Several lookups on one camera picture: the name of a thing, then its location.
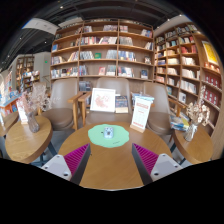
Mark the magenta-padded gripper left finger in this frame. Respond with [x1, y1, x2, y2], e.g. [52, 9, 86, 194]
[40, 143, 92, 186]

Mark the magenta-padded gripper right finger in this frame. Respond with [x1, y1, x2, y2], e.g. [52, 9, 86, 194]
[131, 143, 184, 186]

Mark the transparent computer mouse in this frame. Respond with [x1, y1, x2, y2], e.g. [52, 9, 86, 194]
[103, 126, 115, 139]

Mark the green round mouse pad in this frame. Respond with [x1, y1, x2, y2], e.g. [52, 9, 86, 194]
[87, 123, 130, 149]

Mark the white standing sign, wooden base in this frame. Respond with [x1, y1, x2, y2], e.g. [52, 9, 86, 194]
[129, 96, 153, 134]

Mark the stack of books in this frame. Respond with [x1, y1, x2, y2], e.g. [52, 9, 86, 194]
[169, 113, 191, 132]

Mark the round wooden side table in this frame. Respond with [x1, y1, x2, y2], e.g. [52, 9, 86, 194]
[172, 128, 214, 166]
[0, 111, 20, 138]
[4, 114, 58, 166]

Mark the glass vase with dried flowers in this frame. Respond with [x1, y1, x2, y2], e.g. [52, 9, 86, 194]
[183, 84, 212, 143]

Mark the glass vase with pink flowers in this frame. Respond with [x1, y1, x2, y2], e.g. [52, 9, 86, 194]
[20, 82, 51, 134]

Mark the dark cover book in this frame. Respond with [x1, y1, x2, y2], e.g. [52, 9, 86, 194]
[114, 94, 130, 114]

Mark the light blue book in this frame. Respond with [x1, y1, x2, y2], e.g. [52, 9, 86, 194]
[131, 92, 155, 101]

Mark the white framed picture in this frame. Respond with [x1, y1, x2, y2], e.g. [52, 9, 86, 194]
[89, 87, 117, 113]

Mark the small white table sign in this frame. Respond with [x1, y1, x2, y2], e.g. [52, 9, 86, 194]
[15, 99, 29, 125]

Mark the orange book display stand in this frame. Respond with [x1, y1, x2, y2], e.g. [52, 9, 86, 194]
[0, 68, 41, 116]

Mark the distant wooden bookshelf unit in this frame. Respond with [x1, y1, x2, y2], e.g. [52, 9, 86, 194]
[14, 54, 36, 93]

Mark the curved wooden bookshelf unit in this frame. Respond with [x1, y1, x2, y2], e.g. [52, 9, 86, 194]
[153, 22, 224, 158]

